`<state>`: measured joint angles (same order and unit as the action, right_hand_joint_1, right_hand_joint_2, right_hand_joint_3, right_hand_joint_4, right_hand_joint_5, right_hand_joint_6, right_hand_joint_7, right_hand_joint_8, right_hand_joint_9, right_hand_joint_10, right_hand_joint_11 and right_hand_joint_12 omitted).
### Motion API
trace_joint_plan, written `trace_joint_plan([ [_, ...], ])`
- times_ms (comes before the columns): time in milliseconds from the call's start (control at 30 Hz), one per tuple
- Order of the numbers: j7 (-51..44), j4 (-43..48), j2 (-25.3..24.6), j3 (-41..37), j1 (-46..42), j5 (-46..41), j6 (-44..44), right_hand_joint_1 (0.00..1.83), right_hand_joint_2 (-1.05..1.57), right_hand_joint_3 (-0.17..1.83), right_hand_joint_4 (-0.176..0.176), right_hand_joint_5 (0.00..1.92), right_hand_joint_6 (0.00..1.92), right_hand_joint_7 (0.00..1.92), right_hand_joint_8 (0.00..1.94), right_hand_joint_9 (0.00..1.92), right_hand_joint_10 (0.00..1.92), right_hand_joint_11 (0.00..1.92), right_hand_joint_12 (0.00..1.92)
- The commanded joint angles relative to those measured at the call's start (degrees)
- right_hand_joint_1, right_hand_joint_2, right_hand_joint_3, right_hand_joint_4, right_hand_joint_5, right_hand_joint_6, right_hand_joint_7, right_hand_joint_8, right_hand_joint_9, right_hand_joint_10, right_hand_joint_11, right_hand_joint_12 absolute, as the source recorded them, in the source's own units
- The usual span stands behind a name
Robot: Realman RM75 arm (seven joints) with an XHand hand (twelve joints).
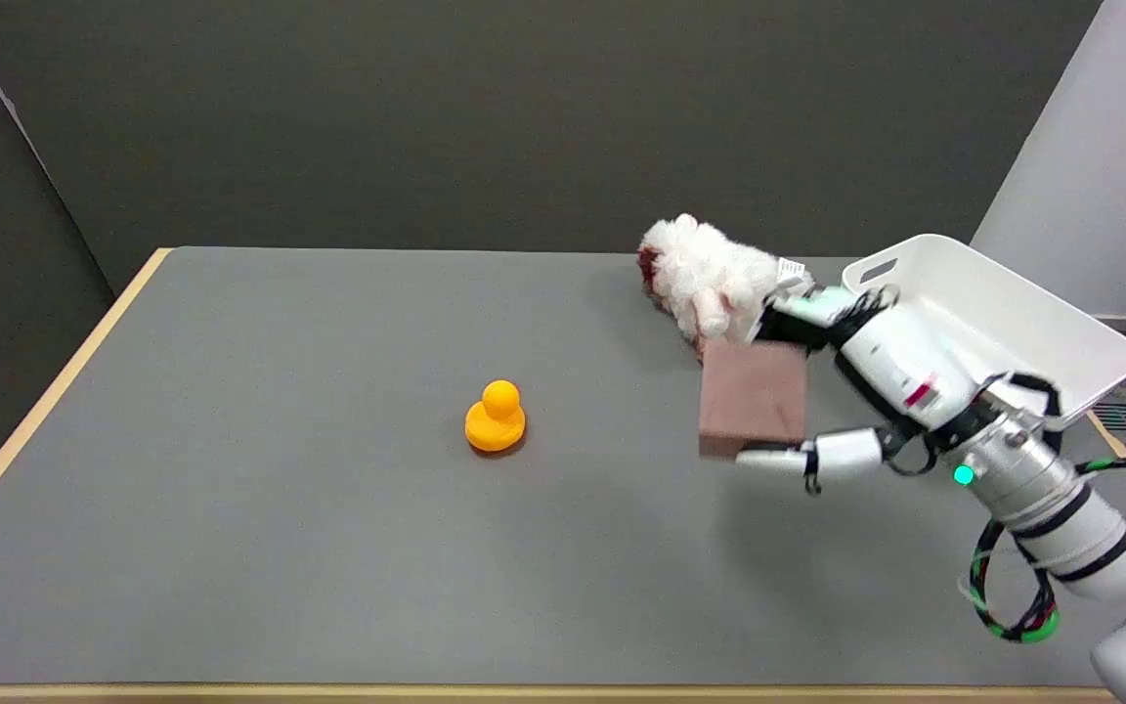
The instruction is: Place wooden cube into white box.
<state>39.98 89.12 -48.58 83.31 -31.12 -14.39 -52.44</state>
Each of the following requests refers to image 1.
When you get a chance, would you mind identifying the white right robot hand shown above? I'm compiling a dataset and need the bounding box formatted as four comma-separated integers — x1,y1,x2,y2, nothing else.
736,285,1061,496

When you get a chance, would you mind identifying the brown wooden cube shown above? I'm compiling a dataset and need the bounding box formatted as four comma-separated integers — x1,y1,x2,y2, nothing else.
698,337,809,461

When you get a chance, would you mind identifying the white plastic box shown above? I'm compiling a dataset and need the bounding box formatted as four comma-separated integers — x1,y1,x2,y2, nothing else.
842,234,1126,432

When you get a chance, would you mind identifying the white plush toy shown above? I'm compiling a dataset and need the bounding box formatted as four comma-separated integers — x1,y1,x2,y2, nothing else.
637,214,810,345

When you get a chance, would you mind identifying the orange rubber duck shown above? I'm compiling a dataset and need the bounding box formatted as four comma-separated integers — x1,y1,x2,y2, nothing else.
464,380,527,454

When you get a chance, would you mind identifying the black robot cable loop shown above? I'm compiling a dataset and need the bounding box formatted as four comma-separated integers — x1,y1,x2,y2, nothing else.
960,456,1126,644

